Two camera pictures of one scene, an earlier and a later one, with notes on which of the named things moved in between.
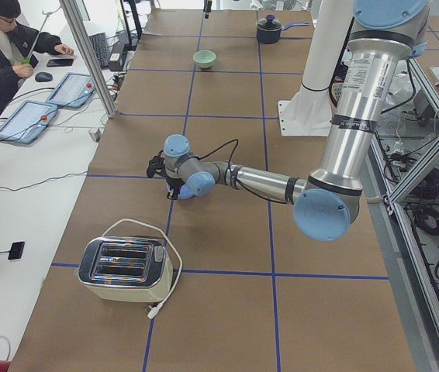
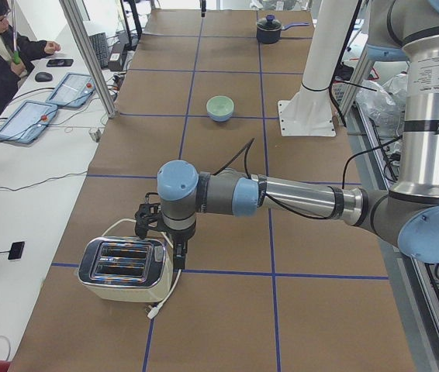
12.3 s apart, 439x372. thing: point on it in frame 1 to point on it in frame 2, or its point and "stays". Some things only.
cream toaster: x=124 y=269 stays
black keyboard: x=101 y=45 stays
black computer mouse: x=43 y=77 stays
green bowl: x=205 y=59 to x=220 y=105
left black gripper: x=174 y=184 to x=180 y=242
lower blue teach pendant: x=27 y=122 stays
